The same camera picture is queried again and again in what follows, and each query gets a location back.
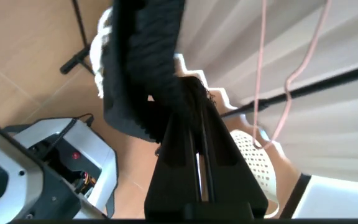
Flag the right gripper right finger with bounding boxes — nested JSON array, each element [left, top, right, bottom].
[[199, 98, 269, 218]]

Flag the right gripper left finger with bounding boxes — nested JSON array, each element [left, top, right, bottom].
[[144, 114, 203, 218]]

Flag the black shorts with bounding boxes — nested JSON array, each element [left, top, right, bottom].
[[89, 0, 223, 144]]

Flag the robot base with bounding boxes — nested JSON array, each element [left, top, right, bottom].
[[0, 113, 119, 224]]

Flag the white laundry basket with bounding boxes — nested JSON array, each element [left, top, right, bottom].
[[230, 129, 281, 218]]

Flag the pink clothes hanger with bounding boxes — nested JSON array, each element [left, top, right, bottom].
[[252, 0, 334, 150]]

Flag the black clothes rack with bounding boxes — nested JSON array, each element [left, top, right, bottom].
[[60, 0, 358, 119]]

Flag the beige curtain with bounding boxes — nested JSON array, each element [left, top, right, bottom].
[[174, 0, 358, 186]]

